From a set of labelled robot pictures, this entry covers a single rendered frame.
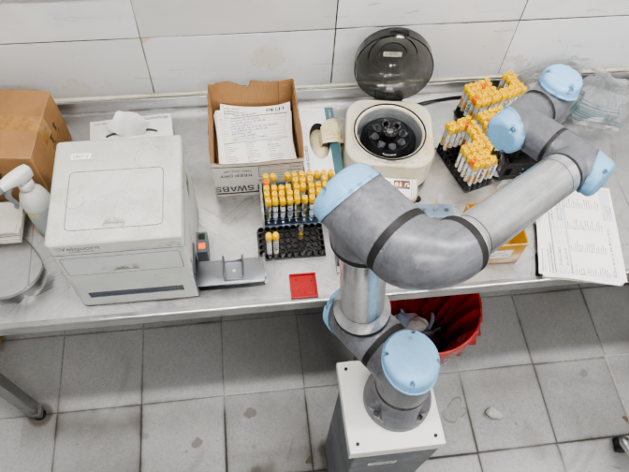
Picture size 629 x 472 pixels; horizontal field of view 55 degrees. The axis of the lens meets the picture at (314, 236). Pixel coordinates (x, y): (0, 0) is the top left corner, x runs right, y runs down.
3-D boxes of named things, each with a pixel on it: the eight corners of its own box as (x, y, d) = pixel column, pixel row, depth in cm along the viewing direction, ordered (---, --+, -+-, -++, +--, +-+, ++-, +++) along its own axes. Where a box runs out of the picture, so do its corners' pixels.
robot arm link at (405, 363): (402, 421, 124) (414, 397, 113) (358, 373, 129) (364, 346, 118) (443, 385, 129) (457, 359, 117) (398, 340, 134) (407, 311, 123)
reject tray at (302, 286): (291, 300, 152) (291, 298, 151) (288, 275, 156) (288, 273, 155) (318, 297, 153) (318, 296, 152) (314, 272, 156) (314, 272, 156)
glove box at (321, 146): (304, 191, 169) (305, 170, 161) (296, 125, 181) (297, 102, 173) (348, 187, 170) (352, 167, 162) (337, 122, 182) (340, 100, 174)
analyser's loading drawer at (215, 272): (183, 290, 150) (181, 281, 146) (183, 267, 153) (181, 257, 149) (267, 283, 152) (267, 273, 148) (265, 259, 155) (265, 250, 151)
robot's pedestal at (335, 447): (388, 497, 211) (446, 443, 136) (331, 505, 209) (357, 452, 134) (378, 438, 221) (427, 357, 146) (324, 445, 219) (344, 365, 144)
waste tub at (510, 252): (467, 267, 159) (477, 247, 150) (456, 223, 166) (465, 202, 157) (517, 263, 160) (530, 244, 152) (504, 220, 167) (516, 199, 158)
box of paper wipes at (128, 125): (96, 168, 170) (83, 139, 159) (95, 135, 176) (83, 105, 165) (177, 158, 173) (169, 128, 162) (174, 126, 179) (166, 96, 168)
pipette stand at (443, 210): (410, 242, 162) (416, 221, 154) (407, 219, 166) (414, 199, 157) (446, 242, 163) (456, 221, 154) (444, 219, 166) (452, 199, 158)
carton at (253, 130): (214, 199, 167) (208, 165, 154) (211, 119, 181) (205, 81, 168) (304, 192, 169) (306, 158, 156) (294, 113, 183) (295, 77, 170)
